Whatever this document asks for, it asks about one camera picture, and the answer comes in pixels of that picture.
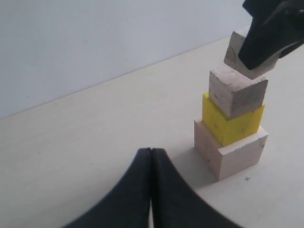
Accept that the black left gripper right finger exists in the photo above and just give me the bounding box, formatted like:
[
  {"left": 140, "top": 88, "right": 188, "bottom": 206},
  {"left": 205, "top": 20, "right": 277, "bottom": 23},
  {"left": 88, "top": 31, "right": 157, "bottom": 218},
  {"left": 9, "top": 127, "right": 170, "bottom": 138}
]
[{"left": 151, "top": 148, "right": 240, "bottom": 228}]

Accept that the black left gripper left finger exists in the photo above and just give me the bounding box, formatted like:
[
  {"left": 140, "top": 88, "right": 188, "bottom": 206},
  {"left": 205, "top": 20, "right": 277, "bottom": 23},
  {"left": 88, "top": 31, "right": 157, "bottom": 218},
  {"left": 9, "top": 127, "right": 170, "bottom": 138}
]
[{"left": 65, "top": 148, "right": 152, "bottom": 228}]

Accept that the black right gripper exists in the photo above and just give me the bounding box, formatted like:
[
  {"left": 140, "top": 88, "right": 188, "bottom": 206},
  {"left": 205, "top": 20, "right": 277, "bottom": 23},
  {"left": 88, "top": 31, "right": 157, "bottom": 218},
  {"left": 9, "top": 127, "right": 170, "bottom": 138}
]
[{"left": 238, "top": 0, "right": 304, "bottom": 70}]

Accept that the small wooden cube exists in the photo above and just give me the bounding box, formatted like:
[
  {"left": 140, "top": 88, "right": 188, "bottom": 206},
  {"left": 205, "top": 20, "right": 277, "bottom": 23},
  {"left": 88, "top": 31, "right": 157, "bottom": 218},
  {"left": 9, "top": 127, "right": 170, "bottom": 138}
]
[{"left": 224, "top": 26, "right": 279, "bottom": 79}]

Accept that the medium wooden cube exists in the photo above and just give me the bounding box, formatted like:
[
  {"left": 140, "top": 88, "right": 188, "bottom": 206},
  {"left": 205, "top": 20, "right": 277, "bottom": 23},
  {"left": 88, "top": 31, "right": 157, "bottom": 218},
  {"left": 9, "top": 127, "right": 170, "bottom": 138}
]
[{"left": 209, "top": 66, "right": 268, "bottom": 119}]

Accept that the large pale wooden cube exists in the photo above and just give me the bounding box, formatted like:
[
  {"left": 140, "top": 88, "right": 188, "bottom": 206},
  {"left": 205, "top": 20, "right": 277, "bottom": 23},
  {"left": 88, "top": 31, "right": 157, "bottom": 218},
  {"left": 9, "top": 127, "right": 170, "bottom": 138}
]
[{"left": 194, "top": 120, "right": 268, "bottom": 181}]

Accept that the yellow cube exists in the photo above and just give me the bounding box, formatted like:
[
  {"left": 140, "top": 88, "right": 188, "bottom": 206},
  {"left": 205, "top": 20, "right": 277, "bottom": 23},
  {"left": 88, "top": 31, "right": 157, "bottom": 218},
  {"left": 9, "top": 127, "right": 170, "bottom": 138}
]
[{"left": 202, "top": 92, "right": 265, "bottom": 146}]

